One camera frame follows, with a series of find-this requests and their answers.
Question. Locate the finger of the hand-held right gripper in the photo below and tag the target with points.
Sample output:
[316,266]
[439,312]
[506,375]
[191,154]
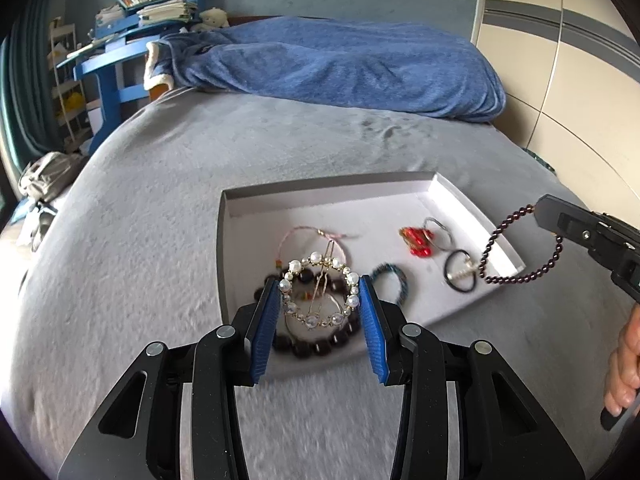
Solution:
[590,232]

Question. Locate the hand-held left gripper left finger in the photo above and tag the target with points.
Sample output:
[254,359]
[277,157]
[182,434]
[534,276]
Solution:
[262,330]

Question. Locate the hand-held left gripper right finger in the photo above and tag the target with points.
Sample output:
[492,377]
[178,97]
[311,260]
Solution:
[375,330]

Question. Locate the round pearl hair clip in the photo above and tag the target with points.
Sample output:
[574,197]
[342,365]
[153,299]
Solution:
[316,258]

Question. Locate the red bead jewelry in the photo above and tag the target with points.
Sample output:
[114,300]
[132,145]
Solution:
[415,240]

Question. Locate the grey cardboard box tray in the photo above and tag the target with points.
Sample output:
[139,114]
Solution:
[350,210]

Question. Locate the person's right hand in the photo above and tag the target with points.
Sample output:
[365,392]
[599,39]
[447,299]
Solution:
[625,370]

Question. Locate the grey bedspread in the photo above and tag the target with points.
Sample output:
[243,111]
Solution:
[150,260]

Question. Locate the beige wardrobe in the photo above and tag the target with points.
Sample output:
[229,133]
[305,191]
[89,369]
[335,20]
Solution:
[575,85]

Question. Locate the blue blanket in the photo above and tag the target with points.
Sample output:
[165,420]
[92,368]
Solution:
[350,70]

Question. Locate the grey bag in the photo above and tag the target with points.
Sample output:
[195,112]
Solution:
[47,175]

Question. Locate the blue desk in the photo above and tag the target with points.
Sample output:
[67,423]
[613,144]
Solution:
[107,90]

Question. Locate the yellow bag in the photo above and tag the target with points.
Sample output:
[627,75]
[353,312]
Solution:
[72,105]

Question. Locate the white plush toy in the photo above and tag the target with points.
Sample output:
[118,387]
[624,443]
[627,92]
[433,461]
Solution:
[212,19]

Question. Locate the stack of papers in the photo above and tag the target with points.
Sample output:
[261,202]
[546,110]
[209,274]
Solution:
[167,11]

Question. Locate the white storage rack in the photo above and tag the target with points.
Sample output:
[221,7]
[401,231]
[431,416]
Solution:
[65,60]

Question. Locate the green curtain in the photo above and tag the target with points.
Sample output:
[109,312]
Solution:
[25,85]

